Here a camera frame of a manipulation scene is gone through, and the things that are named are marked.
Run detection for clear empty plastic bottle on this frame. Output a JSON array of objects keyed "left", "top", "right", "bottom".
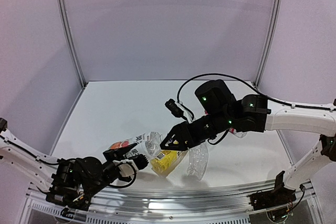
[{"left": 187, "top": 143, "right": 209, "bottom": 180}]

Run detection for front aluminium rail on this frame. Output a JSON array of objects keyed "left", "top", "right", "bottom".
[{"left": 26, "top": 179, "right": 316, "bottom": 224}]

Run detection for fruit tea bottle white label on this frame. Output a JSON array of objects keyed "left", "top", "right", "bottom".
[{"left": 109, "top": 132, "right": 162, "bottom": 161}]

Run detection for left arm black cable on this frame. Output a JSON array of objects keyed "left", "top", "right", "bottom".
[{"left": 0, "top": 134, "right": 137, "bottom": 189}]

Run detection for aluminium frame post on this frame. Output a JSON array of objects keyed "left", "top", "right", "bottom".
[
  {"left": 254, "top": 0, "right": 281, "bottom": 88},
  {"left": 57, "top": 0, "right": 87, "bottom": 89}
]

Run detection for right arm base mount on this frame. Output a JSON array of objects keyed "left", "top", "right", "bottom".
[{"left": 249, "top": 170, "right": 306, "bottom": 223}]

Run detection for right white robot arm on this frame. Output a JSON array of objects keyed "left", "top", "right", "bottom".
[{"left": 160, "top": 80, "right": 335, "bottom": 191}]

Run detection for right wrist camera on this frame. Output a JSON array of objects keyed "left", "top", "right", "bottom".
[{"left": 164, "top": 99, "right": 195, "bottom": 122}]

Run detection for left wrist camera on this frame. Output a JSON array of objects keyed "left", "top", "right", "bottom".
[{"left": 113, "top": 159, "right": 139, "bottom": 177}]

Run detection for right aluminium frame post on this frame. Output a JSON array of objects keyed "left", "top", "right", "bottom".
[{"left": 254, "top": 0, "right": 281, "bottom": 88}]

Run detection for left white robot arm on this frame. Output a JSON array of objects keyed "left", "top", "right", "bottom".
[{"left": 1, "top": 119, "right": 149, "bottom": 195}]

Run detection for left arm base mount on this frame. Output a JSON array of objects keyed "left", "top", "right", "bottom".
[{"left": 46, "top": 173, "right": 92, "bottom": 211}]

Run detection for left aluminium frame post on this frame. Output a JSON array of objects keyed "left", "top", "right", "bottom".
[{"left": 57, "top": 0, "right": 87, "bottom": 89}]

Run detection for yellow drink bottle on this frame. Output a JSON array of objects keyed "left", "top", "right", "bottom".
[{"left": 150, "top": 150, "right": 187, "bottom": 177}]

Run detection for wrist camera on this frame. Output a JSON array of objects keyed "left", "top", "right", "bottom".
[
  {"left": 164, "top": 99, "right": 195, "bottom": 122},
  {"left": 113, "top": 159, "right": 139, "bottom": 177}
]

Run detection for red label water bottle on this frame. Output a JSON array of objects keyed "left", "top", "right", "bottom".
[{"left": 229, "top": 127, "right": 247, "bottom": 138}]

